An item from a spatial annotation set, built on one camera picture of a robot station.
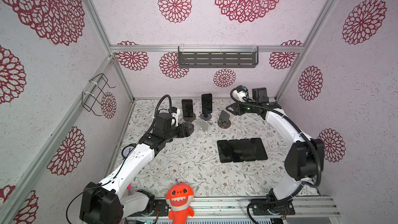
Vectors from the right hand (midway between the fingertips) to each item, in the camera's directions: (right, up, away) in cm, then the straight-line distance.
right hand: (230, 104), depth 86 cm
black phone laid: (-2, -28, +8) cm, 29 cm away
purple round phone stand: (-24, -9, +24) cm, 35 cm away
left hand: (-23, -13, -6) cm, 27 cm away
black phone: (-25, -1, +17) cm, 30 cm away
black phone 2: (-12, +2, +14) cm, 19 cm away
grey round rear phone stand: (-12, -8, +23) cm, 28 cm away
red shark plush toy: (-27, -43, -16) cm, 53 cm away
